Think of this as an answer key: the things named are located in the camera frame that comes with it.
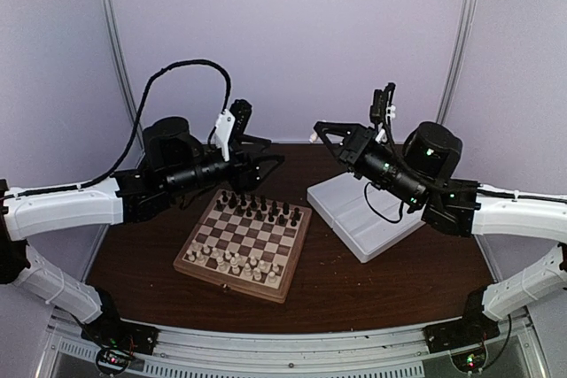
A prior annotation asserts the wooden chess board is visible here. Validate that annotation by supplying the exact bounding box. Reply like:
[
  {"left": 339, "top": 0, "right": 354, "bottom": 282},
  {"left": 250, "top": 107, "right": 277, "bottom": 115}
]
[{"left": 173, "top": 189, "right": 312, "bottom": 304}]

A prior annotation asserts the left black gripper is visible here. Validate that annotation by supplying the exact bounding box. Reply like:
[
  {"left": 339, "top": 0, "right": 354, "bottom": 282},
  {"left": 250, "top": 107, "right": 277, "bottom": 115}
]
[{"left": 164, "top": 135, "right": 286, "bottom": 198}]

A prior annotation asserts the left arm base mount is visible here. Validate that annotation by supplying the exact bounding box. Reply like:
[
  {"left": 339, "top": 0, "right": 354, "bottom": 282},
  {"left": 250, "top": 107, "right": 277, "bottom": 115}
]
[{"left": 81, "top": 289, "right": 159, "bottom": 355}]

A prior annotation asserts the white rook corner piece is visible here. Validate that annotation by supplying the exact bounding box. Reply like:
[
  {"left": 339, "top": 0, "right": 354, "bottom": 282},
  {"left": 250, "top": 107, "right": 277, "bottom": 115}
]
[{"left": 186, "top": 241, "right": 197, "bottom": 262}]

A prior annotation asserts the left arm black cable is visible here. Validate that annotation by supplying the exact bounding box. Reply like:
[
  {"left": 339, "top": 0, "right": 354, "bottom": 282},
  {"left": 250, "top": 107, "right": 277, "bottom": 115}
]
[{"left": 0, "top": 58, "right": 235, "bottom": 197}]

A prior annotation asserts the dark king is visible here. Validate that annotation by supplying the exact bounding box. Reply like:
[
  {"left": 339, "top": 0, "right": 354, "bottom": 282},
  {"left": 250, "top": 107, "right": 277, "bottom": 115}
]
[{"left": 260, "top": 196, "right": 268, "bottom": 212}]

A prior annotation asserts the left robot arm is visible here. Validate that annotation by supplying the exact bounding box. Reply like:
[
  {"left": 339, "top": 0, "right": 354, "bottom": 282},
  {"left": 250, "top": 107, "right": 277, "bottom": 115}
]
[{"left": 1, "top": 113, "right": 284, "bottom": 346}]

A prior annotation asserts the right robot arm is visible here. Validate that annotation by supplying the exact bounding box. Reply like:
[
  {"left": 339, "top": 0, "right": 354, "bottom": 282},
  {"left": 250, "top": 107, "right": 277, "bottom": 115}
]
[{"left": 314, "top": 121, "right": 566, "bottom": 344}]

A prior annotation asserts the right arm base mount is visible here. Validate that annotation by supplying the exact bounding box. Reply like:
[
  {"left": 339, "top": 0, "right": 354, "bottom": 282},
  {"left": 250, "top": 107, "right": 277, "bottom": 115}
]
[{"left": 423, "top": 286, "right": 500, "bottom": 353}]

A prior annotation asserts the right aluminium frame post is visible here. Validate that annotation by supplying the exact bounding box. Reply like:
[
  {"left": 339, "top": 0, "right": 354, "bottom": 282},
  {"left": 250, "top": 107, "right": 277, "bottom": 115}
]
[{"left": 436, "top": 0, "right": 478, "bottom": 125}]

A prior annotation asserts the white plastic tray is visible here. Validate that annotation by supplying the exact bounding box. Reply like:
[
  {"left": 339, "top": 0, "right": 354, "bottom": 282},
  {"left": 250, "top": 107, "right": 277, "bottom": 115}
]
[{"left": 307, "top": 173, "right": 424, "bottom": 263}]

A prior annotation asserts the white tall piece carried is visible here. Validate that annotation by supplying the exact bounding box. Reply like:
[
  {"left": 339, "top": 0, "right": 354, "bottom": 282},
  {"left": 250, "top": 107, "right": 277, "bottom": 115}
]
[{"left": 230, "top": 253, "right": 241, "bottom": 276}]

